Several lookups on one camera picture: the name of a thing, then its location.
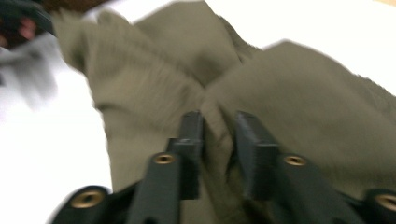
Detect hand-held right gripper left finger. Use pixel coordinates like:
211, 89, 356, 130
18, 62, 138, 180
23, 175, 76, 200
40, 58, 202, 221
125, 111, 205, 224

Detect olive green pants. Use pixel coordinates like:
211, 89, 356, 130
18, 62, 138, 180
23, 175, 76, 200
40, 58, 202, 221
50, 0, 396, 224

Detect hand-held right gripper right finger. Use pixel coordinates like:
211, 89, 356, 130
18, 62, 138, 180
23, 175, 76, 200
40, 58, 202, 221
234, 111, 366, 224

